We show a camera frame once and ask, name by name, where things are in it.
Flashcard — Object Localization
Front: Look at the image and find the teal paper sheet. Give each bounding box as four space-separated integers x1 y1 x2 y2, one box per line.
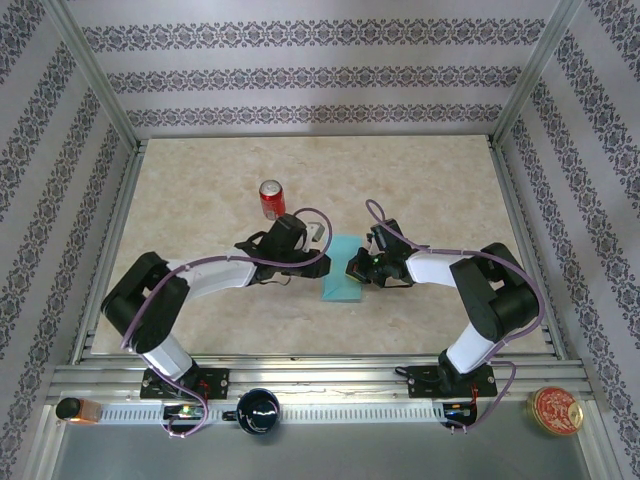
319 233 365 305

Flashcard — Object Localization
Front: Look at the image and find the red cola can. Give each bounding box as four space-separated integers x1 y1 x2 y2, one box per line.
258 179 288 221

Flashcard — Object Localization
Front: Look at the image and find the small controller circuit board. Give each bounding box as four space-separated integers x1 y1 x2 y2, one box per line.
442 401 479 419
162 404 206 421

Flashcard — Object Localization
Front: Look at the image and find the dark blue cup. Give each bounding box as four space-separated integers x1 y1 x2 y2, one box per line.
222 387 281 435

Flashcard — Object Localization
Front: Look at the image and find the grey metal shelf plate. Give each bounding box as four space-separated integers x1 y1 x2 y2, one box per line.
49 419 591 480

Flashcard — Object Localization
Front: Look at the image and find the round red gold tin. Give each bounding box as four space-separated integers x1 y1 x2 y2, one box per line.
524 386 585 438

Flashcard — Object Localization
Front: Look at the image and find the orange bottle with black cap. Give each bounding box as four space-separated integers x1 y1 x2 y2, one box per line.
54 396 104 426

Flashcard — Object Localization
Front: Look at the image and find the wide aluminium base rail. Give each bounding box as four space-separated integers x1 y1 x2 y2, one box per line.
47 353 594 404

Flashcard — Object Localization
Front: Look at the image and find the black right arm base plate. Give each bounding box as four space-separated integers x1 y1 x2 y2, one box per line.
407 364 497 400

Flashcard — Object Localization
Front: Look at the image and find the aluminium side rail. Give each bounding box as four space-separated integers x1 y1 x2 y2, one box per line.
71 139 150 365
487 135 570 360

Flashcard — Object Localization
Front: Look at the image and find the white slotted cable tray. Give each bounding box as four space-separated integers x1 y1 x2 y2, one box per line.
99 402 447 425

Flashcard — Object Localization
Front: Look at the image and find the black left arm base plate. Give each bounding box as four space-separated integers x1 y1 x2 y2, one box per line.
140 367 230 400

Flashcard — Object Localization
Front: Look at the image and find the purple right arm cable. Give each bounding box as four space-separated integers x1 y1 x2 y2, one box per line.
364 199 544 436

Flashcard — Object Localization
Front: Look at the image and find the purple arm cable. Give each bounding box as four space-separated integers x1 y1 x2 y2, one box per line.
121 206 335 440
364 199 544 436

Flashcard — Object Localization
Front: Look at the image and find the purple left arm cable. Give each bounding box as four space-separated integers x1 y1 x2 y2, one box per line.
121 206 335 440

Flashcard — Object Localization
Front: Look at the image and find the aluminium frame post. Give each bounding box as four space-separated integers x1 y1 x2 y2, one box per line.
489 0 590 149
42 0 142 151

